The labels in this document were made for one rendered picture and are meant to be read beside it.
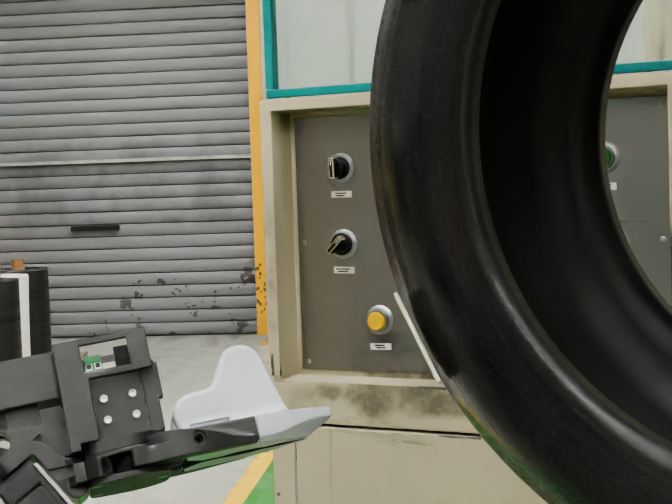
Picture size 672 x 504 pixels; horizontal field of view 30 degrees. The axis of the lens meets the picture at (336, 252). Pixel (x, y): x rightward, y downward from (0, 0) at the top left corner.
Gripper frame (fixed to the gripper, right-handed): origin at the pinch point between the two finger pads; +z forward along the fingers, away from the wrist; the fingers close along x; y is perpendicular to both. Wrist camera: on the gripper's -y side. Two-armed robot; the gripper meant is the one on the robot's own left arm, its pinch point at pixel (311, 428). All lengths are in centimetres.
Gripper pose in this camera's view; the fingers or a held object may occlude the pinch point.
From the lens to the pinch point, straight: 74.7
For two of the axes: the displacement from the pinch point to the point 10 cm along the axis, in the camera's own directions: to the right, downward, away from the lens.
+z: 9.6, -1.8, 2.3
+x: -1.7, 2.9, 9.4
